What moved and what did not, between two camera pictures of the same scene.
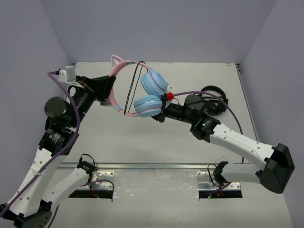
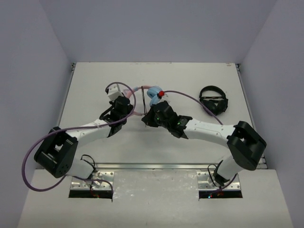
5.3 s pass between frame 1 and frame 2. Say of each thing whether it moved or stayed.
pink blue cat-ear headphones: moved
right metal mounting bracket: stayed
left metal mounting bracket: stayed
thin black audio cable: moved
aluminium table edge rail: stayed
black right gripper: moved
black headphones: stayed
